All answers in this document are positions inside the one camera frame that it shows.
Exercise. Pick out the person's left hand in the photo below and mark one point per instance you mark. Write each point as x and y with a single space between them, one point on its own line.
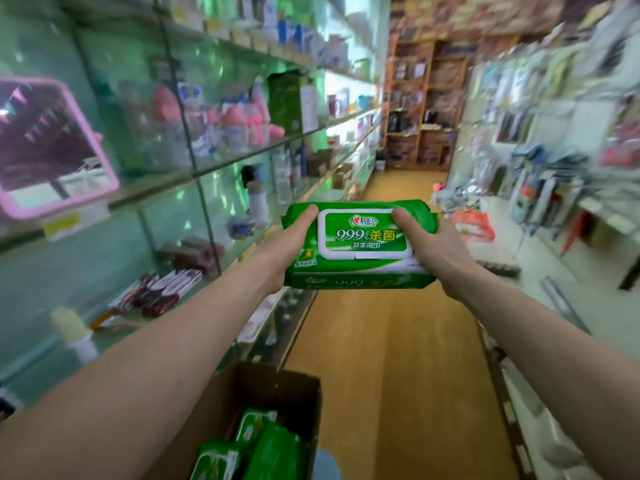
280 255

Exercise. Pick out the person's right hand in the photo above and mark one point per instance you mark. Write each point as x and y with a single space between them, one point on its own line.
445 257

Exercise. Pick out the brown cardboard box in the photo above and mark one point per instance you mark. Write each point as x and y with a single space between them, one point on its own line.
260 390

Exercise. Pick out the metal store shelving unit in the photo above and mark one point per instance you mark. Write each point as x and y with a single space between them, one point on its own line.
590 295

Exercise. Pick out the person's left forearm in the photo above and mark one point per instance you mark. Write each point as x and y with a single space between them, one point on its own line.
130 385

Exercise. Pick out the person's right forearm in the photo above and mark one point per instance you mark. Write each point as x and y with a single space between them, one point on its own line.
560 385

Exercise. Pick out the red white packaged box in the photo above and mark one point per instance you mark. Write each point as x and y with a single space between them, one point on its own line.
132 293
172 292

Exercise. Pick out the red mesh bag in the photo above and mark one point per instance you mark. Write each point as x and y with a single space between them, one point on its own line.
472 225

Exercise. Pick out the white thermos flask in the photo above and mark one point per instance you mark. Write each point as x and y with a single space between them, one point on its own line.
258 203

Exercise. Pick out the row of toiletry bottles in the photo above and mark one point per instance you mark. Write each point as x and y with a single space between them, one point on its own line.
230 120

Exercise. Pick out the green white carton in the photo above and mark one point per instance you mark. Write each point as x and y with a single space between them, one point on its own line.
290 100

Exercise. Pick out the hanging packaged goods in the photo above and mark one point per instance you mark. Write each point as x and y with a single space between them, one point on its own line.
560 125

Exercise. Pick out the yellow white price card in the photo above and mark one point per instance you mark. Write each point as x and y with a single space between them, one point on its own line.
75 220

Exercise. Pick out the pink framed panel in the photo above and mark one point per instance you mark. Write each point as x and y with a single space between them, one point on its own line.
50 145

